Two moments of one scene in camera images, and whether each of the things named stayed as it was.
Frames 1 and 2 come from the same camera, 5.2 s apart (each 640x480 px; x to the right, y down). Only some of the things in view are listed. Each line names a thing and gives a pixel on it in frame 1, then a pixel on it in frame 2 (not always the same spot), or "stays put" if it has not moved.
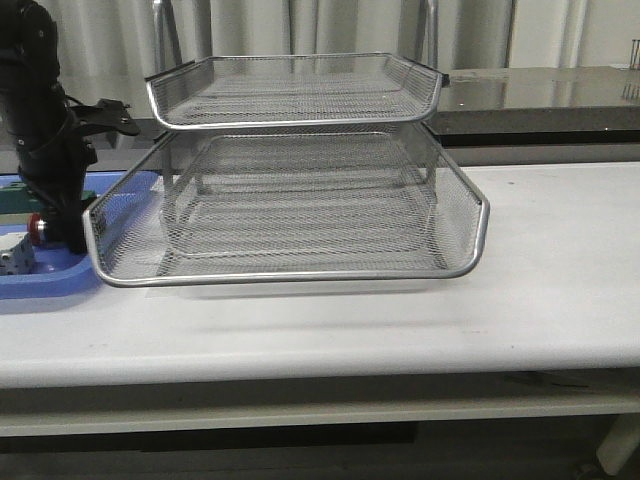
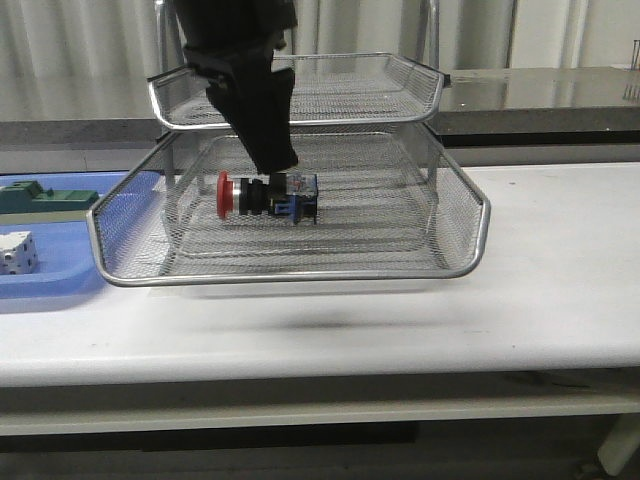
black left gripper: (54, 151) -> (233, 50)
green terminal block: (17, 198) stays put
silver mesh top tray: (293, 90) stays put
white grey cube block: (17, 254) stays put
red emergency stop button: (33, 231) -> (287, 195)
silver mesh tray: (249, 206) stays put
